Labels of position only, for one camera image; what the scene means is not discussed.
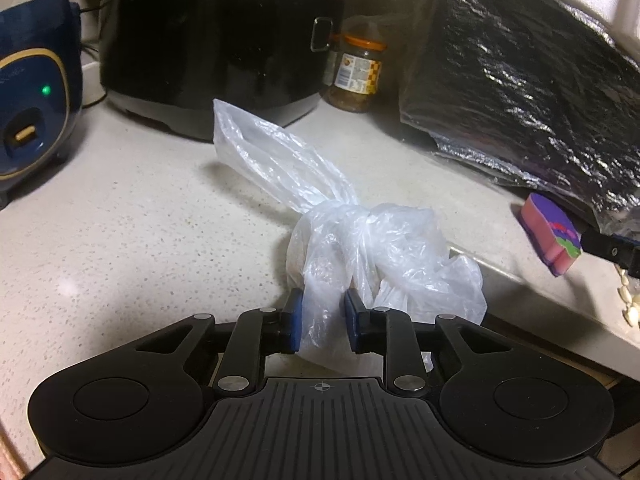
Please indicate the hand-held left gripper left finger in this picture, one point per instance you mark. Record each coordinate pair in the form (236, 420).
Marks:
(295, 320)

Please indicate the blue rice cooker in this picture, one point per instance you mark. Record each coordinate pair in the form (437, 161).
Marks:
(35, 75)

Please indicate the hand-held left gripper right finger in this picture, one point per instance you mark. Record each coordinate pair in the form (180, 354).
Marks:
(352, 320)

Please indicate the black rice cooker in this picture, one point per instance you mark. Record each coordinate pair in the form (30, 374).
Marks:
(210, 50)

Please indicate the clear plastic bag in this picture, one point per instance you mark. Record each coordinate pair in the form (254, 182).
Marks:
(350, 240)

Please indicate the cluster of garlic cloves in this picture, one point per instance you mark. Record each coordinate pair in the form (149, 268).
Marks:
(631, 310)

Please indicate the glass jar with orange lid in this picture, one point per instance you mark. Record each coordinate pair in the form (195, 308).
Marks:
(357, 70)

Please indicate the pink and purple sponge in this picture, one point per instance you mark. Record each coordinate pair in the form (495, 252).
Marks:
(545, 230)

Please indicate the black foil bag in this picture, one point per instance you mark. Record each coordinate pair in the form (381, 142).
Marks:
(525, 85)

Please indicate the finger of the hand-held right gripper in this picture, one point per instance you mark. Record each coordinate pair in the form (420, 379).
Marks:
(607, 249)

